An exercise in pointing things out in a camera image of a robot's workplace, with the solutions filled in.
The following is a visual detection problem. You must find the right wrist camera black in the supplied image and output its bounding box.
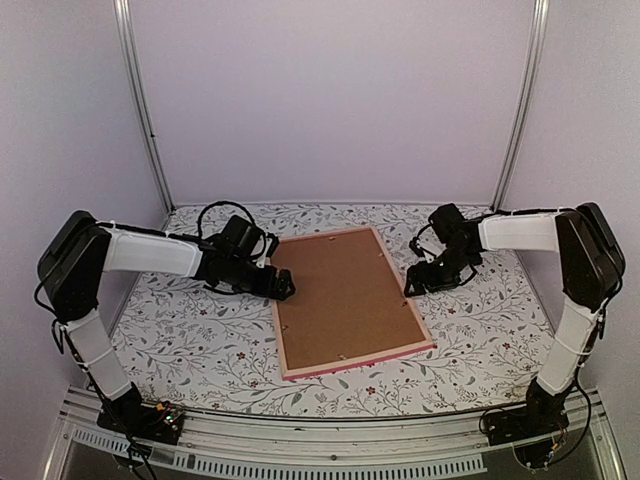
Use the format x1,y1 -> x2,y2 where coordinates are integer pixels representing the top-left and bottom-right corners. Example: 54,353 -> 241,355
409,203 -> 471,256

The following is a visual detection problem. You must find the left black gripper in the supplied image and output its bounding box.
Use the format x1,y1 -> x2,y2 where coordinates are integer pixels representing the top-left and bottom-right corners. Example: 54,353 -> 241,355
226,256 -> 295,301

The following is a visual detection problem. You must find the pink wooden picture frame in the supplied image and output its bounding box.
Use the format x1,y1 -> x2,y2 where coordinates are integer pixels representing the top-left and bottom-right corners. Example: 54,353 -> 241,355
267,225 -> 434,382

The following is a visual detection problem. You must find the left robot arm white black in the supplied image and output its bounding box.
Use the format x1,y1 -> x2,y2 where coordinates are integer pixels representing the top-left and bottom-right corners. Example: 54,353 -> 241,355
34,210 -> 296,434

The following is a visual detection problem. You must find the aluminium front rail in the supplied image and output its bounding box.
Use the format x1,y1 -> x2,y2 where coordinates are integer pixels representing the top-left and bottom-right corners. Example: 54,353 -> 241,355
43,388 -> 629,479

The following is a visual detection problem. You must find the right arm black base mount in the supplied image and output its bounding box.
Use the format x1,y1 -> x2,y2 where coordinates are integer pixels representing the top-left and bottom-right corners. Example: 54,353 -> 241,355
479,390 -> 569,469

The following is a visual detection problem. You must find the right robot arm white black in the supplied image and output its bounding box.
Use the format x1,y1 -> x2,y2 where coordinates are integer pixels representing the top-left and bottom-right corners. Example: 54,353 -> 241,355
404,202 -> 626,436

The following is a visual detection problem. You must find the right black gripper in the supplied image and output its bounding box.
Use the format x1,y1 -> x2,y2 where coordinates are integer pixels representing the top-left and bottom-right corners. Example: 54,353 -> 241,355
403,246 -> 477,298

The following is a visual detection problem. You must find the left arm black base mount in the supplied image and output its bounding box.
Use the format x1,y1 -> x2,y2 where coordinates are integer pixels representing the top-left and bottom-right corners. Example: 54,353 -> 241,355
97,385 -> 184,445

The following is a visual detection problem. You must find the left aluminium corner post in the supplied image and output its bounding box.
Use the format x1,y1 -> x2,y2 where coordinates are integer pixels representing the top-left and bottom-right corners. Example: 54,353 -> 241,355
113,0 -> 176,213

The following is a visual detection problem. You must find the right aluminium corner post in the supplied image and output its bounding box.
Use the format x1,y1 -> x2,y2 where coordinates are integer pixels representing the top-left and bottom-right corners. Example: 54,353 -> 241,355
490,0 -> 550,211

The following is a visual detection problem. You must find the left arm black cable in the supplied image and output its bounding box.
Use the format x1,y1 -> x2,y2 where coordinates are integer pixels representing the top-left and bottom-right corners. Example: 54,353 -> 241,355
196,200 -> 254,241

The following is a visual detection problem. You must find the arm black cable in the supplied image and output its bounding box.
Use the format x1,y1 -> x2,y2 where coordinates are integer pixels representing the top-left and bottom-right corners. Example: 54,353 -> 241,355
479,379 -> 596,451
196,200 -> 254,241

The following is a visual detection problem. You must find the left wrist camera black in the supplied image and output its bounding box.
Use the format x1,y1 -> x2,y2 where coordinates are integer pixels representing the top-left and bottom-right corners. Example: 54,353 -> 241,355
218,215 -> 279,261

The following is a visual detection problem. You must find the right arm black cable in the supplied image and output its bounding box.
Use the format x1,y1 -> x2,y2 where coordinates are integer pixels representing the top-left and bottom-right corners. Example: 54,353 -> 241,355
479,379 -> 596,451

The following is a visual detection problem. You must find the brown cardboard backing board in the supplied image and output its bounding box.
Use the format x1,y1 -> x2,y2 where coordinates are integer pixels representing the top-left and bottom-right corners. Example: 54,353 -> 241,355
272,229 -> 426,371

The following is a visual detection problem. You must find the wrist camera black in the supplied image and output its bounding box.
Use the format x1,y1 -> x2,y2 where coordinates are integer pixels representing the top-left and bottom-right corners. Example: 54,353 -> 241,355
218,215 -> 279,261
409,203 -> 471,256

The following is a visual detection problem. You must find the aluminium corner post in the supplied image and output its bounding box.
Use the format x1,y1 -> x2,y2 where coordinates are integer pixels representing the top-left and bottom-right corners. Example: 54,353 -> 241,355
490,0 -> 550,211
113,0 -> 176,213

